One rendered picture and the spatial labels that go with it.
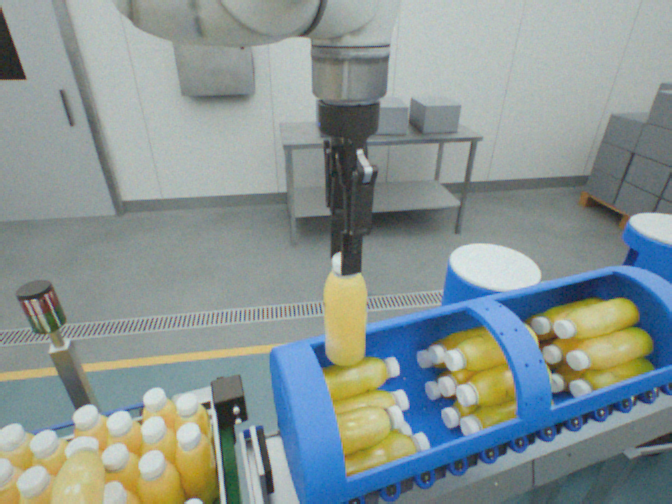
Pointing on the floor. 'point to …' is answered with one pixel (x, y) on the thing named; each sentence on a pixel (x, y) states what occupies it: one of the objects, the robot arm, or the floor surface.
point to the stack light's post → (73, 375)
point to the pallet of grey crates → (635, 162)
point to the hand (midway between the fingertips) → (345, 245)
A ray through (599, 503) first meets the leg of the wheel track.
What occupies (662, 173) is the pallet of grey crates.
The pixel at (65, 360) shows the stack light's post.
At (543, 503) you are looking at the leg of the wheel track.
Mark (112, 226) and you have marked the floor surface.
